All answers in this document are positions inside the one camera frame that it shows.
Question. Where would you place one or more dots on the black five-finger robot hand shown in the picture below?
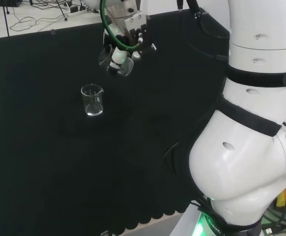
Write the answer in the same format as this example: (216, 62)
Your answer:
(146, 40)

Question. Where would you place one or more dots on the clear glass beaker with spout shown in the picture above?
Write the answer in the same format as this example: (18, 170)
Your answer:
(127, 69)

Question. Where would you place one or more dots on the white power strip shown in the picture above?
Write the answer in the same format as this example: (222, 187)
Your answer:
(75, 10)

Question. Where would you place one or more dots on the black tripod leg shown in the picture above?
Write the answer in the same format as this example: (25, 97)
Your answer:
(62, 11)

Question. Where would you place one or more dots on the thin black pole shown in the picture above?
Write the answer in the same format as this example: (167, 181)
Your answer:
(6, 19)

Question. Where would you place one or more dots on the black table cloth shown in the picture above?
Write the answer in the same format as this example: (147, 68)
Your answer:
(47, 147)

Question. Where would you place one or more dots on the black box device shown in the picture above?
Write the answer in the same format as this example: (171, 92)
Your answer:
(5, 2)

